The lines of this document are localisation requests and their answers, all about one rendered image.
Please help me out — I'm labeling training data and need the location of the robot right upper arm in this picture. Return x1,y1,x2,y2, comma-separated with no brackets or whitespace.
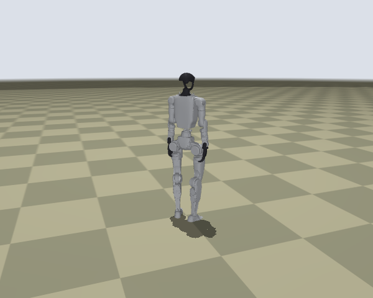
194,97,206,127

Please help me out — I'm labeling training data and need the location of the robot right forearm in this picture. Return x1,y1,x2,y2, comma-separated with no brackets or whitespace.
200,120,209,147

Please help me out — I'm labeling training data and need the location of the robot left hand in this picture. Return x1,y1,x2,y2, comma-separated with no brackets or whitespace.
167,137,173,157

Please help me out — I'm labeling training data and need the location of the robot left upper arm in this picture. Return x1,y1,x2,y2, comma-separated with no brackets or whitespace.
168,96,176,124

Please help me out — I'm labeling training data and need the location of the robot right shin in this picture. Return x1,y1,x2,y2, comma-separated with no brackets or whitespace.
190,179,202,217

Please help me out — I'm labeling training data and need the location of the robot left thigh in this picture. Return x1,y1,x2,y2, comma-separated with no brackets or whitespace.
169,140,183,184

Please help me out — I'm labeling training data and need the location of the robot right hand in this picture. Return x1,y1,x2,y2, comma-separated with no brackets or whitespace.
198,143,208,163

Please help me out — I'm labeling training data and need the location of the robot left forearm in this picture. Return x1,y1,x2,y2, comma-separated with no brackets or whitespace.
167,121,175,142

